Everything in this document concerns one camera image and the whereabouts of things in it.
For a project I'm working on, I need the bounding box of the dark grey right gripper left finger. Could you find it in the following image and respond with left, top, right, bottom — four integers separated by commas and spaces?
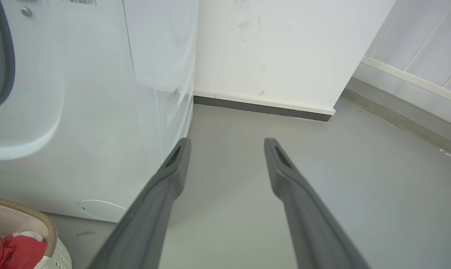
87, 137, 192, 269

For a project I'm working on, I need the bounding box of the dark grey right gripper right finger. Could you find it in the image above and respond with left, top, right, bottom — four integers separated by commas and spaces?
264, 137, 371, 269

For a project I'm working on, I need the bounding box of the red garment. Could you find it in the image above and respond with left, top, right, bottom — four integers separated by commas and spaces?
0, 226, 49, 269

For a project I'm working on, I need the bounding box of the cream plastic laundry basket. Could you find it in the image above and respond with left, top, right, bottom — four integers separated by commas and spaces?
0, 195, 73, 269

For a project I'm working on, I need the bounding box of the round filter cover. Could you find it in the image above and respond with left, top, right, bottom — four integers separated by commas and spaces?
77, 199, 127, 223

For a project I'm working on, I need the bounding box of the white front-load washing machine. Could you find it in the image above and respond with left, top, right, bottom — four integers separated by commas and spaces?
0, 0, 200, 223

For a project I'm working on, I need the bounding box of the white and black baseboard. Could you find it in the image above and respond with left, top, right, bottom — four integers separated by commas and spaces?
193, 89, 337, 122

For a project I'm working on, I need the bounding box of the grey rubber door gasket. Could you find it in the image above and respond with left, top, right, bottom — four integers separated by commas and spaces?
0, 0, 16, 113

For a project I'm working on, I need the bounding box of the white partition frame rail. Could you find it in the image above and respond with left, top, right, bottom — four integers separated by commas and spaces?
360, 0, 451, 109

